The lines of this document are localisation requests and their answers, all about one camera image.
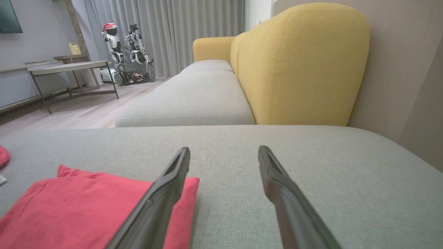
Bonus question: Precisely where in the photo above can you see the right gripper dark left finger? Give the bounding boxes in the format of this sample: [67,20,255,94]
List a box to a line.
[105,147,191,249]

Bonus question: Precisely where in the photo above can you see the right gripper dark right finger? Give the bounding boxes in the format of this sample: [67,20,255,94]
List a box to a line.
[258,145,343,249]

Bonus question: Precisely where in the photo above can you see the red jersey with number print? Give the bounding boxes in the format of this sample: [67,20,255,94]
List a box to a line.
[0,164,200,249]

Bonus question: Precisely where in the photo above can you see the red shorts with white stripe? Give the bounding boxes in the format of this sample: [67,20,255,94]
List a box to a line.
[0,145,11,169]

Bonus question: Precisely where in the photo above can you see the large grey sofa seat cushion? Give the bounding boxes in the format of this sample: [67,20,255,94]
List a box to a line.
[0,125,443,249]

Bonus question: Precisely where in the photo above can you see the medium grey sofa seat cushion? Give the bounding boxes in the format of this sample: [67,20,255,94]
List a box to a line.
[115,71,256,128]

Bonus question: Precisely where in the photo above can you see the white bin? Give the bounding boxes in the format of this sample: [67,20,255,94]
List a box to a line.
[100,67,116,84]

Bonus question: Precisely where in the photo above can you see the yellow sofa backrest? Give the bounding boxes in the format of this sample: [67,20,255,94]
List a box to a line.
[230,3,370,126]

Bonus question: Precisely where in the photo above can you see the small grey sofa seat cushion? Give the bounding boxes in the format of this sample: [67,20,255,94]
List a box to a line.
[180,59,234,74]

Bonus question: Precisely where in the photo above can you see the white black humanoid robot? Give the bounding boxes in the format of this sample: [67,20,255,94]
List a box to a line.
[125,23,155,66]

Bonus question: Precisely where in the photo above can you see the yellow sofa armrest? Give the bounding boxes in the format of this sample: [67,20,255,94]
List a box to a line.
[193,36,236,63]

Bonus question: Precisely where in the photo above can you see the humanoid robot with santa hat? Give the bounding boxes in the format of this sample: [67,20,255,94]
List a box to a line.
[102,22,126,65]

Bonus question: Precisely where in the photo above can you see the wooden side table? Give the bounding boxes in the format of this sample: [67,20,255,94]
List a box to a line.
[53,54,91,87]

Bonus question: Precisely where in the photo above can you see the grey pleated curtain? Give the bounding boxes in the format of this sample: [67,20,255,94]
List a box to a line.
[83,0,245,78]

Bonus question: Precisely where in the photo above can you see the metal frame coffee table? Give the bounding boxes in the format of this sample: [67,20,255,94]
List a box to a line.
[27,61,120,114]

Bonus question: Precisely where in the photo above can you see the dark wall television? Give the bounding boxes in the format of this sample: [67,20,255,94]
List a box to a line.
[0,0,23,34]

